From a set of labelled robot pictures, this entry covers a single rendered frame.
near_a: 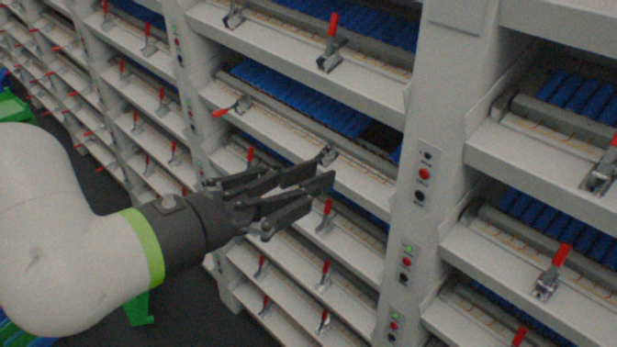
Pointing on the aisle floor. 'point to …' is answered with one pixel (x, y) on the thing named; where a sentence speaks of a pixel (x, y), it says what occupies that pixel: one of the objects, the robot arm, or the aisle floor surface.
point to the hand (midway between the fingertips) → (308, 179)
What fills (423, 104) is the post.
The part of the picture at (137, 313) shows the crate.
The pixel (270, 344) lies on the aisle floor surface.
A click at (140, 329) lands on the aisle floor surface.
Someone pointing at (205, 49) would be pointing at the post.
